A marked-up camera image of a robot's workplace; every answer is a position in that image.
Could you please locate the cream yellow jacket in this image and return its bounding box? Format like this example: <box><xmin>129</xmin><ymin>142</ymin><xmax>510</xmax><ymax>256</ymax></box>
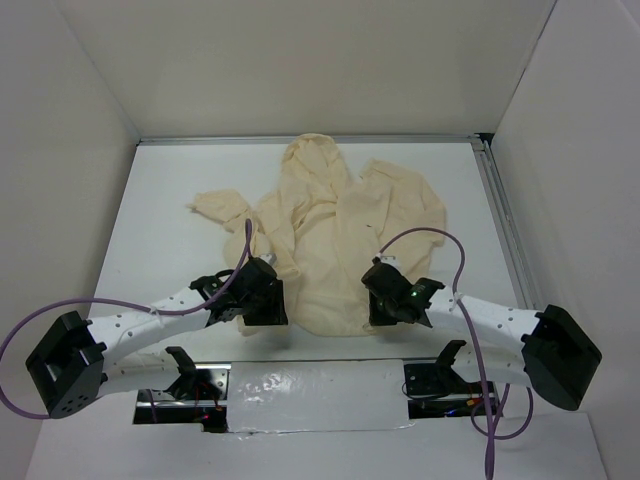
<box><xmin>189</xmin><ymin>134</ymin><xmax>446</xmax><ymax>337</ymax></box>

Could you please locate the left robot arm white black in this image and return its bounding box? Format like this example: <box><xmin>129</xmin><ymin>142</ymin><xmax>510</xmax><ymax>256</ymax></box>
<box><xmin>26</xmin><ymin>253</ymin><xmax>288</xmax><ymax>419</ymax></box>

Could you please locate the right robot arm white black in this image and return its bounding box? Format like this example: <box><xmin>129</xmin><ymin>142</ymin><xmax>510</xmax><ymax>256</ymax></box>
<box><xmin>362</xmin><ymin>261</ymin><xmax>602</xmax><ymax>411</ymax></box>

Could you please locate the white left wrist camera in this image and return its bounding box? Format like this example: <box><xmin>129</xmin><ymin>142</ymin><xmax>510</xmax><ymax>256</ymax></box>
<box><xmin>259</xmin><ymin>253</ymin><xmax>277</xmax><ymax>267</ymax></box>

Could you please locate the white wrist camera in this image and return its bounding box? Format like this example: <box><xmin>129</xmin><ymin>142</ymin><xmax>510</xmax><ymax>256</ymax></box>
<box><xmin>372</xmin><ymin>254</ymin><xmax>401</xmax><ymax>270</ymax></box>
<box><xmin>259</xmin><ymin>253</ymin><xmax>277</xmax><ymax>267</ymax></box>

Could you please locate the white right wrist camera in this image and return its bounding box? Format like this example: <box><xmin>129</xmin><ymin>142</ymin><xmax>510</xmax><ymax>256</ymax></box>
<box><xmin>372</xmin><ymin>254</ymin><xmax>401</xmax><ymax>270</ymax></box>

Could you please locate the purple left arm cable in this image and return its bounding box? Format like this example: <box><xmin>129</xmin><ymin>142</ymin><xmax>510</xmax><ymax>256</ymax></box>
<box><xmin>0</xmin><ymin>219</ymin><xmax>254</xmax><ymax>425</ymax></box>

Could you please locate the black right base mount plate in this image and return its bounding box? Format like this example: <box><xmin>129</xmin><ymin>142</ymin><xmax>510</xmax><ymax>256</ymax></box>
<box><xmin>401</xmin><ymin>362</ymin><xmax>485</xmax><ymax>419</ymax></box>

